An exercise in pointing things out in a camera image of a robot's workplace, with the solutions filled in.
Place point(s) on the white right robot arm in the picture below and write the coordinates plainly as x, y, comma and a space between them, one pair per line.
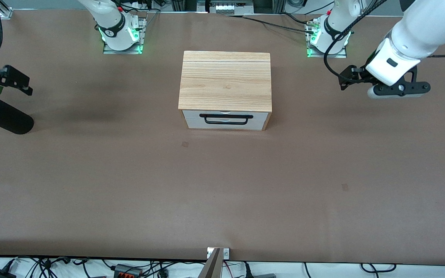
112, 27

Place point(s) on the white power strip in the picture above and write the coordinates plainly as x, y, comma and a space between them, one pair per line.
231, 7

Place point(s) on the metal table corner bracket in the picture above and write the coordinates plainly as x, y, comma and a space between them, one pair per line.
7, 13

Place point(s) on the black vase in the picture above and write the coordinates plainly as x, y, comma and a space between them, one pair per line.
8, 119

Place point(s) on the brown camera support post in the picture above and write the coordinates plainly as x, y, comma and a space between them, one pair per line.
211, 266

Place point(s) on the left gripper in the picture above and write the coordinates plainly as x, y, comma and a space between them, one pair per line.
355, 75

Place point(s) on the black box with red connectors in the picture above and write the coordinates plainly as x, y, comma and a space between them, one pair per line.
128, 271

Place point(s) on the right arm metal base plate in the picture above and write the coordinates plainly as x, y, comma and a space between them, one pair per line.
143, 34

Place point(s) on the light wooden drawer cabinet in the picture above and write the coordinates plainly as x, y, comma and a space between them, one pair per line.
225, 79

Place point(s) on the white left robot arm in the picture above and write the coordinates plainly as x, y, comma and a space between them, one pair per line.
425, 25

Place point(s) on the small metal clamp bracket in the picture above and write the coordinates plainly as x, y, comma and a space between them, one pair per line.
226, 253

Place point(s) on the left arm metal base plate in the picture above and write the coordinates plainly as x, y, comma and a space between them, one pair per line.
340, 55

